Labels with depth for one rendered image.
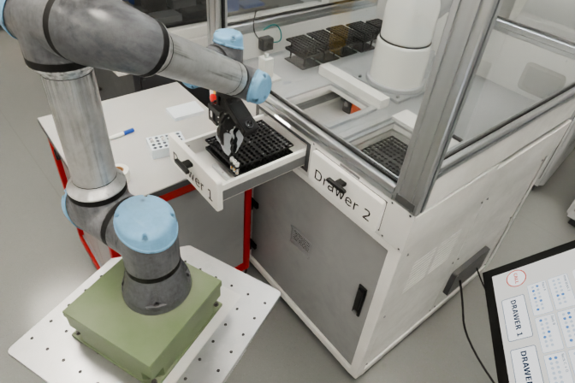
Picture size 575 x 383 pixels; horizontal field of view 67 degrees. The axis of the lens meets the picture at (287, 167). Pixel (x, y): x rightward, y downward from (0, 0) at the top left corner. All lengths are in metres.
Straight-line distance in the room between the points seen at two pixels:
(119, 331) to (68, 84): 0.51
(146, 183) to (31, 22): 0.83
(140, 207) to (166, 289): 0.19
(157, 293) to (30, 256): 1.50
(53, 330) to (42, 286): 1.12
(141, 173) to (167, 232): 0.66
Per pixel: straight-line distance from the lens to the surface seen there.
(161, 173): 1.52
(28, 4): 0.77
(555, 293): 0.98
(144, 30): 0.71
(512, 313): 0.99
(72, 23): 0.70
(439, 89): 1.00
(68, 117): 0.85
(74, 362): 1.13
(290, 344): 1.97
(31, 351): 1.18
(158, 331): 1.01
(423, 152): 1.07
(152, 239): 0.88
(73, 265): 2.34
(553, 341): 0.93
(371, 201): 1.23
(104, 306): 1.07
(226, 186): 1.26
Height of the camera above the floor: 1.71
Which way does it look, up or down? 38 degrees down
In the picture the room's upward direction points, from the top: 6 degrees clockwise
